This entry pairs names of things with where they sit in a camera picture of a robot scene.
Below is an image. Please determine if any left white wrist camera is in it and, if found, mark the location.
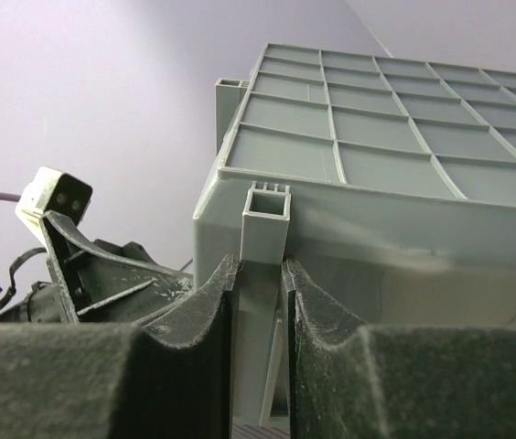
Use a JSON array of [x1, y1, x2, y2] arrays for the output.
[[15, 166, 93, 242]]

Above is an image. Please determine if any grey plastic crate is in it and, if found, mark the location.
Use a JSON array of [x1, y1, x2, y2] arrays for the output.
[[193, 44, 516, 426]]

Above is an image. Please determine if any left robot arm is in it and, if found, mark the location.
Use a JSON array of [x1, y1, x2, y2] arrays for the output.
[[0, 211, 193, 324]]

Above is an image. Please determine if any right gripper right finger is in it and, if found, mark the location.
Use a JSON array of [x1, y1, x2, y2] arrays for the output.
[[282, 259, 516, 438]]

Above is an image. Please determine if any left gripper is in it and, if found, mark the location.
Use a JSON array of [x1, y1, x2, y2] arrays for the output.
[[0, 211, 193, 324]]

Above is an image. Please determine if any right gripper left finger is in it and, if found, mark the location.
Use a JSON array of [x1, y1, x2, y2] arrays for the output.
[[0, 255, 238, 438]]

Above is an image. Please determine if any grey ribbed square bin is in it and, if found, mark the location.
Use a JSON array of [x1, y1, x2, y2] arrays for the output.
[[231, 423, 290, 439]]

